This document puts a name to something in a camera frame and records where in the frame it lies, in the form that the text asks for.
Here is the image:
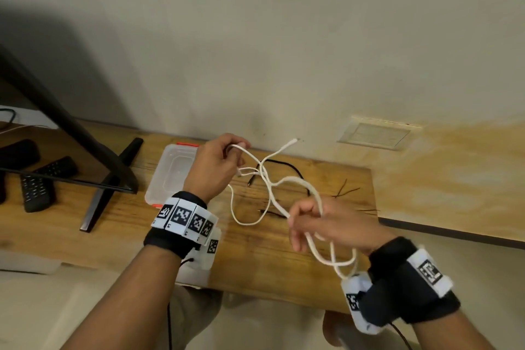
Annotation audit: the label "person's left hand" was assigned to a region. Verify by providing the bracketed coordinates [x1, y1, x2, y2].
[182, 133, 252, 204]

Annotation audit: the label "person's right hand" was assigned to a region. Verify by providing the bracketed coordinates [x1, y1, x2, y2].
[288, 196, 397, 256]

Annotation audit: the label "black twist ties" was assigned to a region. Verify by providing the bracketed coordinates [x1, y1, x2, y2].
[332, 178, 381, 217]

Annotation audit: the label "transparent plastic box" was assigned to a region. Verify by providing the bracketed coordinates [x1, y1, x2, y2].
[144, 142, 201, 209]

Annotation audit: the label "black USB cable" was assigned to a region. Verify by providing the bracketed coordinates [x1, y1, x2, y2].
[247, 159, 312, 220]

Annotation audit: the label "person's right forearm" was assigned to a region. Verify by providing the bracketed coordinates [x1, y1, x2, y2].
[410, 306, 498, 350]

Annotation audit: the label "person's left forearm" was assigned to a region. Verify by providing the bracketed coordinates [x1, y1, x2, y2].
[61, 245, 184, 350]

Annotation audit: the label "black television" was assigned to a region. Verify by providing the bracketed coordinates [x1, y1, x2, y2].
[0, 44, 140, 195]

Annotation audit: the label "black remote control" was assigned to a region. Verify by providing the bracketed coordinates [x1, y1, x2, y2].
[20, 175, 56, 214]

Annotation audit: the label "white flat device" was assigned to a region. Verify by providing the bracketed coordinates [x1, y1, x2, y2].
[0, 106, 59, 130]

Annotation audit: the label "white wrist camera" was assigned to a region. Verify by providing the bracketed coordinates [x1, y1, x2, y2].
[341, 273, 389, 336]
[176, 226, 223, 287]

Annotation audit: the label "beige wall plate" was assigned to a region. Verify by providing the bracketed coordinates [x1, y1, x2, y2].
[337, 115, 424, 152]

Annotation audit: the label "black camera cable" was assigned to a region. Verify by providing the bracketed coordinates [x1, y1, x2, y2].
[387, 322, 413, 350]
[165, 257, 195, 350]

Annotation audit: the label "black television cable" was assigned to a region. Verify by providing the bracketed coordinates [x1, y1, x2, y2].
[0, 107, 18, 131]

